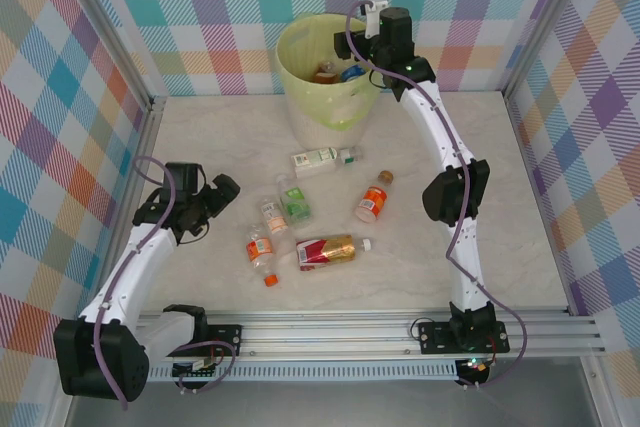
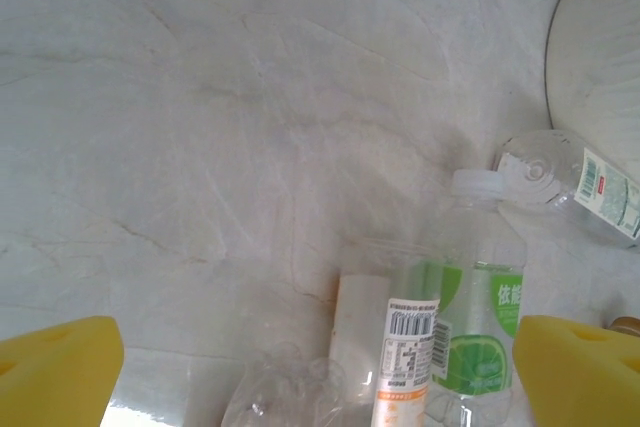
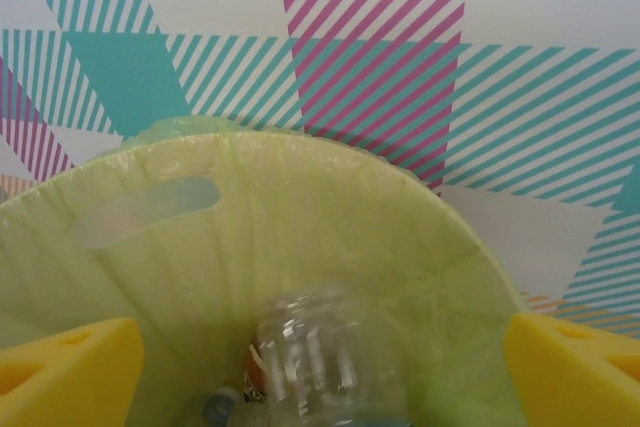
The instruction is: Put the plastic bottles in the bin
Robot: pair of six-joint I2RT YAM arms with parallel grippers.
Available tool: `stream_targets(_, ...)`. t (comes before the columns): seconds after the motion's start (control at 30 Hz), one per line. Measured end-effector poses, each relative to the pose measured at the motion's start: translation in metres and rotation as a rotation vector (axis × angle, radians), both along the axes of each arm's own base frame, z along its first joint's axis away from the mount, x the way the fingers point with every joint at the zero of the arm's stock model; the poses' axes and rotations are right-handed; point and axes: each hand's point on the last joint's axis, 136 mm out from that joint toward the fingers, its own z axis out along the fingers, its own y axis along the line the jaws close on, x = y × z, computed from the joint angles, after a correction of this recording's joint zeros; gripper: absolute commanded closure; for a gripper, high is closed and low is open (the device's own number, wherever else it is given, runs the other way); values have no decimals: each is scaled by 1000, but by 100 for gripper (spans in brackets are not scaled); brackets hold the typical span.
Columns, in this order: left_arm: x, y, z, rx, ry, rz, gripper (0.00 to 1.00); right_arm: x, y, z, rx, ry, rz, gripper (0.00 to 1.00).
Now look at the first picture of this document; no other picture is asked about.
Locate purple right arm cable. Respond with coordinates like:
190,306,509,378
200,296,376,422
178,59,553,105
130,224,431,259
345,0,529,389

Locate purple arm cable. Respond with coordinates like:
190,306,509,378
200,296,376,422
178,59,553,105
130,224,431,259
94,155,177,411
345,0,529,389

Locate clear bottle white green label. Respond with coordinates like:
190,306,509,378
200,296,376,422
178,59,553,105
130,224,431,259
291,145,365,180

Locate orange label bottle brown cap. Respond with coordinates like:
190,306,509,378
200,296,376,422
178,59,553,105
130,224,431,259
354,169,395,224

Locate aluminium frame post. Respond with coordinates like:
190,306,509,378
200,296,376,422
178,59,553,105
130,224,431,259
52,0,162,113

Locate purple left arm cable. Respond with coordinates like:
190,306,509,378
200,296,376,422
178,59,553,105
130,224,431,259
94,155,177,411

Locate white cap green label bottle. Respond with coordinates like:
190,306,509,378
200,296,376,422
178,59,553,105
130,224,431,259
276,174,317,226

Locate clear bottle white orange label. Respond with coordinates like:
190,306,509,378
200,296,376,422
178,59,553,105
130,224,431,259
256,196,297,254

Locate white slotted cable duct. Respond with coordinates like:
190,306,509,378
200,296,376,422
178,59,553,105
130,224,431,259
148,363,462,384

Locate light green bucket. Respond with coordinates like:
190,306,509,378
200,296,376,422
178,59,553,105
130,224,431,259
275,14,379,131

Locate small lit circuit board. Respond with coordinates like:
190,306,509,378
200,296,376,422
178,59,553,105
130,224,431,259
458,356,490,374

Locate red gold label bottle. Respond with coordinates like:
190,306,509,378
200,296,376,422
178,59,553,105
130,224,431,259
294,233,374,273

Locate purple cable loop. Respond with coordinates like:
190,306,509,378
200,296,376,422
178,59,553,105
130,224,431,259
173,340,239,394

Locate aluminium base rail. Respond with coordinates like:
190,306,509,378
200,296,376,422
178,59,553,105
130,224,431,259
137,307,607,364

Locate blue label bottle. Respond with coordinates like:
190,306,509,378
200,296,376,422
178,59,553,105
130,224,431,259
339,64,369,84

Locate green circuit board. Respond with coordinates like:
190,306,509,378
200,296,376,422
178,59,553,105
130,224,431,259
171,355,220,379

